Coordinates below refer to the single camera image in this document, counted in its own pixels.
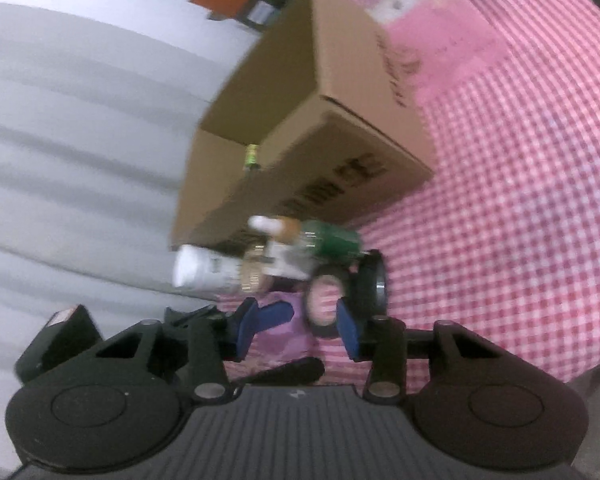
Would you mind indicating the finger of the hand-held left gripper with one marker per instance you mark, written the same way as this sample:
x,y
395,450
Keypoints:
x,y
275,316
295,371

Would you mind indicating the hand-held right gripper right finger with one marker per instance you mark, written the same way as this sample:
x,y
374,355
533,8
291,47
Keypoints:
x,y
347,332

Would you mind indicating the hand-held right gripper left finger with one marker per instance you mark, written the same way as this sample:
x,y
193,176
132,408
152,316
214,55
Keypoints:
x,y
245,332

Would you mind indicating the purple plastic lid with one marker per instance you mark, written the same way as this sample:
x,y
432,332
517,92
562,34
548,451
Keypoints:
x,y
290,342

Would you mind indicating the jar with gold lid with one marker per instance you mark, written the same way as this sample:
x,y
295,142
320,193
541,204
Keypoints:
x,y
253,267

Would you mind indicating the black tape roll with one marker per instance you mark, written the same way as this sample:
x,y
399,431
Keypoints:
x,y
330,270

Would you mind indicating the white printed tube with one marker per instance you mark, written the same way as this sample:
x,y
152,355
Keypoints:
x,y
200,270

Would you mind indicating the green spray bottle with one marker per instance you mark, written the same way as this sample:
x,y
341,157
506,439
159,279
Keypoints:
x,y
335,245

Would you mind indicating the green and black screwdriver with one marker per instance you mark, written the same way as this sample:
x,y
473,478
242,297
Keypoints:
x,y
252,157

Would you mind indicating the brown cardboard box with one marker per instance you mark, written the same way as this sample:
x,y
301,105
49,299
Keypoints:
x,y
330,50

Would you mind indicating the small white box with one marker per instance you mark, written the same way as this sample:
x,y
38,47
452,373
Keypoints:
x,y
285,260

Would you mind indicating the pink checkered blanket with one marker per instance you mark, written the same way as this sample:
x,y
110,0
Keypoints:
x,y
505,210

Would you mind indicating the white curtain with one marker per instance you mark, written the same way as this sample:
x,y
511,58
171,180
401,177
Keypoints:
x,y
80,135

